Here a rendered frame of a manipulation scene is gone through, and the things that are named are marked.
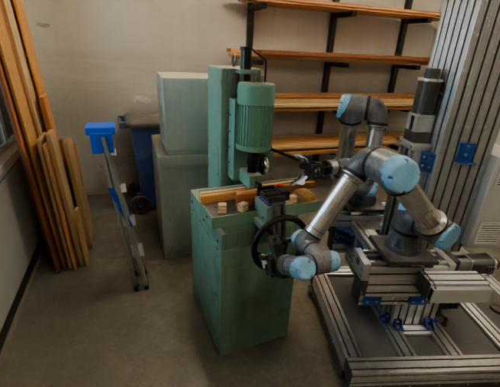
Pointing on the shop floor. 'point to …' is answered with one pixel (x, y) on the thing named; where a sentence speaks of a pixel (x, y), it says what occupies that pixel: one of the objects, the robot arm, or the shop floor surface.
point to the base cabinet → (237, 292)
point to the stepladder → (94, 130)
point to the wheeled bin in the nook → (142, 157)
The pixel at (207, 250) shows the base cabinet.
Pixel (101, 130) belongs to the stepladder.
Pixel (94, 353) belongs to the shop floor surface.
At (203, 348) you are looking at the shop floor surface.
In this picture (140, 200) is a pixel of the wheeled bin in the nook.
